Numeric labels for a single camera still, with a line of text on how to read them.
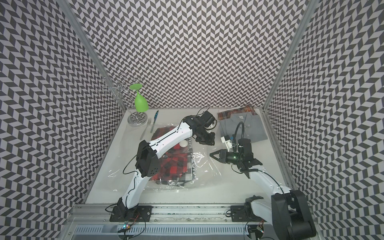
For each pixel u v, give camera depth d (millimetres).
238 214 737
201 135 724
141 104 935
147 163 529
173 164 833
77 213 740
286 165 942
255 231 692
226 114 1064
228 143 760
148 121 1114
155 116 1151
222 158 710
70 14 727
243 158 659
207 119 680
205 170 806
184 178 807
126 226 668
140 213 711
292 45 803
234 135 753
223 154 711
